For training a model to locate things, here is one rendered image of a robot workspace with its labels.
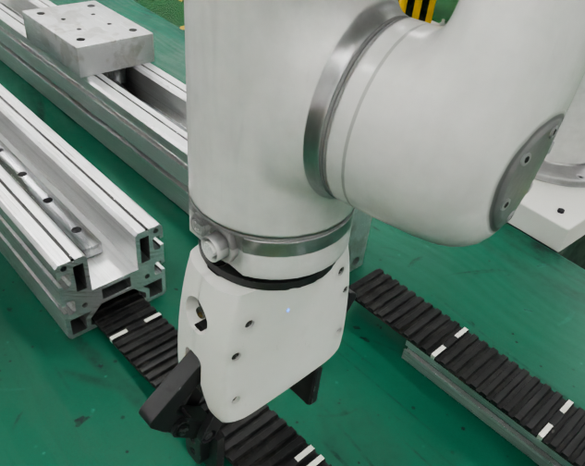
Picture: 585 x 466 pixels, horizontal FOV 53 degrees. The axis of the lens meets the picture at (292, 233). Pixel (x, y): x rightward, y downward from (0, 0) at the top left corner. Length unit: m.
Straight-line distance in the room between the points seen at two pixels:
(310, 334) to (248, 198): 0.12
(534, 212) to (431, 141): 0.56
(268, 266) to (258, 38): 0.11
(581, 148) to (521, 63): 0.65
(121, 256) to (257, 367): 0.27
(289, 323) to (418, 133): 0.16
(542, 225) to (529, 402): 0.29
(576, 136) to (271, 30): 0.64
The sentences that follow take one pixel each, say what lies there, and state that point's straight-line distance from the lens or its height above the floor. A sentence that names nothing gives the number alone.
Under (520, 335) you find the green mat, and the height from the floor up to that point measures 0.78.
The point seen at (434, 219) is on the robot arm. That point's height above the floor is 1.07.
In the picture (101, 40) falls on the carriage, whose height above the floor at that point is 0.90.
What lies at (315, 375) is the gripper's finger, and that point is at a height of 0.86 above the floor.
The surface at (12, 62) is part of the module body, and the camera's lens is 1.07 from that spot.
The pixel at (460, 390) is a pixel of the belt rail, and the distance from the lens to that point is 0.54.
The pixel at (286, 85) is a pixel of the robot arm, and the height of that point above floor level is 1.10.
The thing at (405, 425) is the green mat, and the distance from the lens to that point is 0.51.
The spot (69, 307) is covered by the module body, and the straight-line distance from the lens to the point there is 0.55.
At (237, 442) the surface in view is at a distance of 0.45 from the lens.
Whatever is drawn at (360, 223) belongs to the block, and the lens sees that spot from 0.59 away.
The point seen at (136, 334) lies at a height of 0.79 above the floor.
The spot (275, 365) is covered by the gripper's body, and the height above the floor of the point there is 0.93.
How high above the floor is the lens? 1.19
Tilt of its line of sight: 37 degrees down
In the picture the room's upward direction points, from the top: 6 degrees clockwise
